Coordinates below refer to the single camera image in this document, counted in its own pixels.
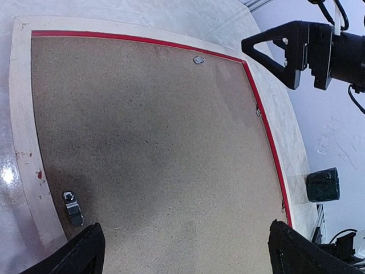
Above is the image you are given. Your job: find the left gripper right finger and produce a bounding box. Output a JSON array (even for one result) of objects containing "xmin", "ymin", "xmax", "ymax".
[{"xmin": 268, "ymin": 220, "xmax": 361, "ymax": 274}]

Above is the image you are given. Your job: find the dark green mug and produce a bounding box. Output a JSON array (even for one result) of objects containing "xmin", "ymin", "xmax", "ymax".
[{"xmin": 306, "ymin": 167, "xmax": 340, "ymax": 203}]

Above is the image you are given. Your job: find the brown backing board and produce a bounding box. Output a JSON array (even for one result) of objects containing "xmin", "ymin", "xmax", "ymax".
[{"xmin": 31, "ymin": 37, "xmax": 285, "ymax": 273}]

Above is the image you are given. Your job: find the red wooden picture frame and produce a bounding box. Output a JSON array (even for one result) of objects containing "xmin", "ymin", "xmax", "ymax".
[{"xmin": 9, "ymin": 16, "xmax": 318, "ymax": 253}]

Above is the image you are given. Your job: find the right aluminium post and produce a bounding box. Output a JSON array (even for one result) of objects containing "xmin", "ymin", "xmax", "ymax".
[{"xmin": 241, "ymin": 0, "xmax": 273, "ymax": 13}]

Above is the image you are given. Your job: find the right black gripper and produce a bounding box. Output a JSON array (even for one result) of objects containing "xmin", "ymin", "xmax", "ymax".
[{"xmin": 241, "ymin": 21, "xmax": 364, "ymax": 93}]

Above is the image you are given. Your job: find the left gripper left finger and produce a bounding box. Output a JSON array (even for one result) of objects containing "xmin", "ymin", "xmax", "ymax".
[{"xmin": 23, "ymin": 223, "xmax": 106, "ymax": 273}]

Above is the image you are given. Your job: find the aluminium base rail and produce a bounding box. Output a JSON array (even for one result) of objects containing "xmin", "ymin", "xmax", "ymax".
[{"xmin": 310, "ymin": 204, "xmax": 327, "ymax": 244}]

